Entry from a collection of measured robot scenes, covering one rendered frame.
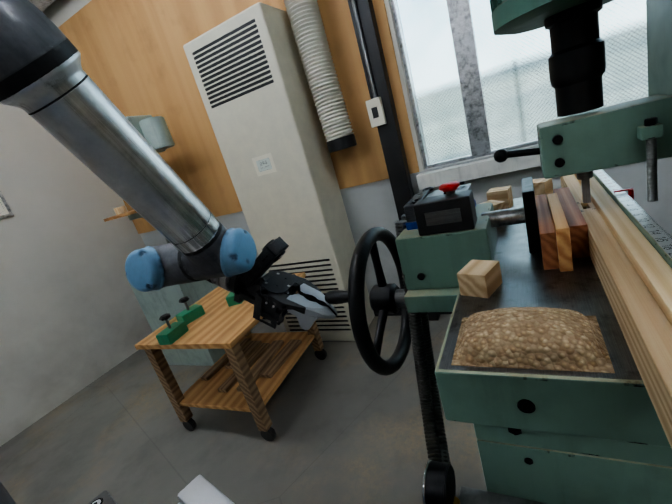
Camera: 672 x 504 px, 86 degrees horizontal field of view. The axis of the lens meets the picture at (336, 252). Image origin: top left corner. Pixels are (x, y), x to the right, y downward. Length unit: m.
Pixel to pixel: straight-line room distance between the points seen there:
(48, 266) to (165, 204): 2.63
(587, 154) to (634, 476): 0.38
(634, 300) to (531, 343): 0.09
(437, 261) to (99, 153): 0.46
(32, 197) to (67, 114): 2.69
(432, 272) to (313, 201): 1.39
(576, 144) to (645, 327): 0.29
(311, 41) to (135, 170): 1.55
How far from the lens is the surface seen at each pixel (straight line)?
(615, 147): 0.58
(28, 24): 0.49
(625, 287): 0.40
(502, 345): 0.36
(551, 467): 0.58
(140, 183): 0.52
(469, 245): 0.55
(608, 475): 0.58
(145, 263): 0.66
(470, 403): 0.39
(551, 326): 0.37
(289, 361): 1.88
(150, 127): 2.38
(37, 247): 3.13
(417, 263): 0.57
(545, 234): 0.52
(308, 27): 1.98
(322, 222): 1.91
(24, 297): 3.08
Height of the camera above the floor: 1.13
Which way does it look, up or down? 16 degrees down
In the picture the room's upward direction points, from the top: 16 degrees counter-clockwise
